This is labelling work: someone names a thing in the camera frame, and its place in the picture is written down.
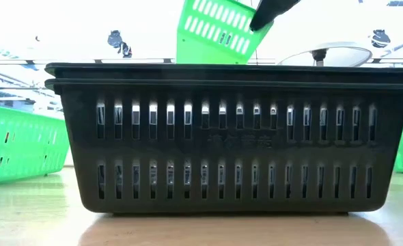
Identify black plastic slotted basket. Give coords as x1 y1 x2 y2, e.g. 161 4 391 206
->
44 62 403 85
44 78 403 215

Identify grey horizontal beam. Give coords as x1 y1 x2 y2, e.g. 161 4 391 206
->
0 57 403 66

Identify white shade silver table lamp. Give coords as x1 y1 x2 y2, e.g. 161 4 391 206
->
277 40 374 68

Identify dark ceiling fixture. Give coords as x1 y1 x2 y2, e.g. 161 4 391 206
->
107 29 133 59
371 29 391 49

